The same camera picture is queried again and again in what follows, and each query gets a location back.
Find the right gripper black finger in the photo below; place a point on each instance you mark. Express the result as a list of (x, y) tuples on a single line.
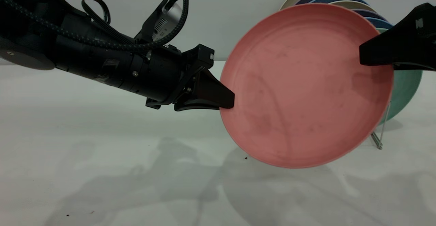
[(419, 67), (408, 42)]

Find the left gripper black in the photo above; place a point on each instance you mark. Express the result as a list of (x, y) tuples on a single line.
[(170, 76)]

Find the pink round plate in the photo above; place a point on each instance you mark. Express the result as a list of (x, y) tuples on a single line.
[(299, 89)]

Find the green round plate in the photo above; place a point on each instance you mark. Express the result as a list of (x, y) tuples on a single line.
[(405, 89)]

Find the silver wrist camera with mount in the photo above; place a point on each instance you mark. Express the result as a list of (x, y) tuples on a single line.
[(167, 21)]

